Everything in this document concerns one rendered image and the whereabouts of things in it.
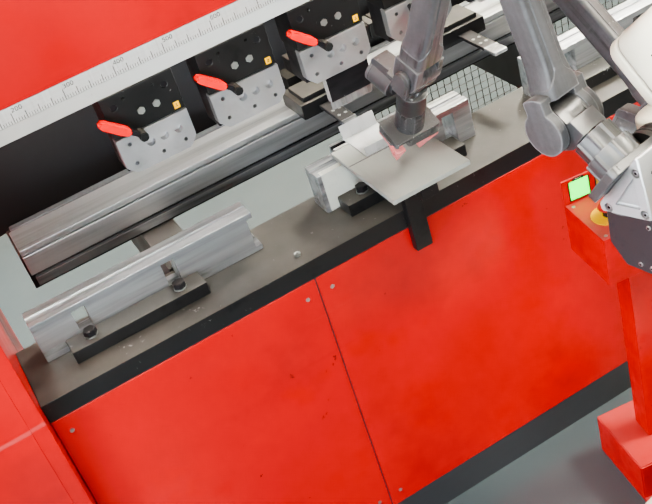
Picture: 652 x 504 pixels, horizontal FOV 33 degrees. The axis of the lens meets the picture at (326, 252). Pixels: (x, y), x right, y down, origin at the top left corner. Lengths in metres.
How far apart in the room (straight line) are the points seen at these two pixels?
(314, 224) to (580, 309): 0.76
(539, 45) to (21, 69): 0.89
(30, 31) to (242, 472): 1.06
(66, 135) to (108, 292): 0.55
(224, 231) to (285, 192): 1.91
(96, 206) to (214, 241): 0.34
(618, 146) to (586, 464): 1.32
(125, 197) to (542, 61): 1.09
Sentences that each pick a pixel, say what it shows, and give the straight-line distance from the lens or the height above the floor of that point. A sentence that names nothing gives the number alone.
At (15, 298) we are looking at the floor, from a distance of 4.22.
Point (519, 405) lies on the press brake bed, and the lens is 2.79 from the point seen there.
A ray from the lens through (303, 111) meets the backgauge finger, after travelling 2.48.
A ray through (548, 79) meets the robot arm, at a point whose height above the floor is 1.32.
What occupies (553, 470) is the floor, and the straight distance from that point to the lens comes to 2.87.
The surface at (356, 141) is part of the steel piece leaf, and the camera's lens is 2.32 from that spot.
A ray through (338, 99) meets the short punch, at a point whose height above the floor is 1.10.
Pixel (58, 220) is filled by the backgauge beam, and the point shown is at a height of 0.99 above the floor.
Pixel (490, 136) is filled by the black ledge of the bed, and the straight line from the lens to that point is 2.46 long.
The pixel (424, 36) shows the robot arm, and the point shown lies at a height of 1.34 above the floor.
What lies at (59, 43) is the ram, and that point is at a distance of 2.00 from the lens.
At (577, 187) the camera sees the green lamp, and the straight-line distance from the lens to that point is 2.35.
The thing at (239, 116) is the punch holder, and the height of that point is 1.19.
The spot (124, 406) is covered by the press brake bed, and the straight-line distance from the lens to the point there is 2.23.
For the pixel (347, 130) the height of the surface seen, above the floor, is 1.02.
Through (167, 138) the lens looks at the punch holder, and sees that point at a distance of 2.11.
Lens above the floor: 2.15
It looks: 35 degrees down
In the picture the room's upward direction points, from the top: 18 degrees counter-clockwise
